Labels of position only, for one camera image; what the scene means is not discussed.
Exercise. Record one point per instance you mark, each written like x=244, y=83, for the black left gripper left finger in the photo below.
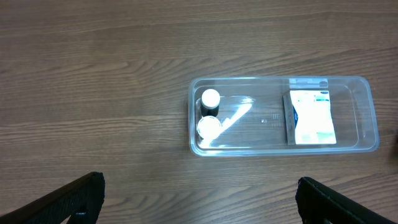
x=79, y=201

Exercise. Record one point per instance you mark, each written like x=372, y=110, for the clear plastic container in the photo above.
x=252, y=116

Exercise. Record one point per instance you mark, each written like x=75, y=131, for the white Hansaplast plaster box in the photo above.
x=308, y=118

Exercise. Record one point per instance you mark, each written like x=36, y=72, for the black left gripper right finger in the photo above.
x=319, y=204

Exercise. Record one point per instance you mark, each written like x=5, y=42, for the black bottle white cap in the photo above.
x=210, y=101

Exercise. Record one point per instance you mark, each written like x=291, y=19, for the orange Redoxon tube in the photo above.
x=209, y=127

